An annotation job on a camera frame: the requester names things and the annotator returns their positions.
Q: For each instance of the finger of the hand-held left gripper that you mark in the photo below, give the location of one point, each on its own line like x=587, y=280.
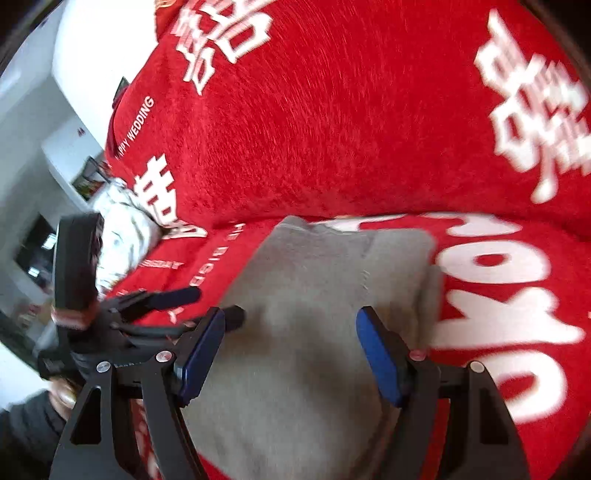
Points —
x=235, y=317
x=175, y=297

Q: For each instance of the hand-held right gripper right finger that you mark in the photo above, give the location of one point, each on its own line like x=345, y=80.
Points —
x=378, y=355

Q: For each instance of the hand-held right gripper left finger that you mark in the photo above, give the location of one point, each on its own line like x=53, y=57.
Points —
x=203, y=350

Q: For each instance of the grey knit sweater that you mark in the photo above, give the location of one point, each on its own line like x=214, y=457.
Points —
x=314, y=300

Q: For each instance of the person's left forearm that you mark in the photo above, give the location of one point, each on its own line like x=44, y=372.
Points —
x=27, y=429

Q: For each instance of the person's left hand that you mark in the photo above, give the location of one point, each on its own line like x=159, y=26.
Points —
x=62, y=397

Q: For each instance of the dark television screen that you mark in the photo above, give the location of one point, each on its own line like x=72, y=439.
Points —
x=34, y=244

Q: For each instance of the white patterned cloth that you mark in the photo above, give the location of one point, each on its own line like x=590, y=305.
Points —
x=122, y=230

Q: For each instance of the red printed sofa cover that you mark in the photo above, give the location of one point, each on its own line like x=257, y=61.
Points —
x=346, y=115

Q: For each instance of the colourful picture frame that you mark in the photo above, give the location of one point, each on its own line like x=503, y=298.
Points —
x=90, y=177

